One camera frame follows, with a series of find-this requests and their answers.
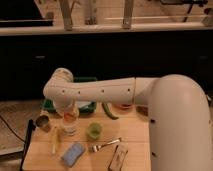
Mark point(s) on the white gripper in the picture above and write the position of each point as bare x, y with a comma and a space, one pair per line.
69, 108

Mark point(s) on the white paper cup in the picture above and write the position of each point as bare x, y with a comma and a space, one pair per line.
69, 127

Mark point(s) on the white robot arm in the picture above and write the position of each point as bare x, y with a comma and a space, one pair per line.
179, 115

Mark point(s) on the small metal cup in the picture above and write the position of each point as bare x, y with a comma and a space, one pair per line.
43, 123

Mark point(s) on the green plastic cup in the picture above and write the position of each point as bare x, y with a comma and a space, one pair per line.
94, 131

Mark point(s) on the green plastic tray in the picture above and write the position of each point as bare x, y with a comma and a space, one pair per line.
83, 106

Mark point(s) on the black chair back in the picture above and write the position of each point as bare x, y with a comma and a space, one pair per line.
30, 129

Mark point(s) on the green cucumber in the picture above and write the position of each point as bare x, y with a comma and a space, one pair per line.
108, 112

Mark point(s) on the blue sponge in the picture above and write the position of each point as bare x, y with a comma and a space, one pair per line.
72, 154

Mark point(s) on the silver metal fork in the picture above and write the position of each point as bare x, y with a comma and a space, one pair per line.
96, 148

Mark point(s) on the orange red bowl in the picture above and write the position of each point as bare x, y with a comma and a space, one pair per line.
122, 106

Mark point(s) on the wooden rectangular block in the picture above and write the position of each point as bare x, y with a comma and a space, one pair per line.
118, 158

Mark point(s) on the brown bowl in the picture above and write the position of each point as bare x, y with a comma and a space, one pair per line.
142, 110

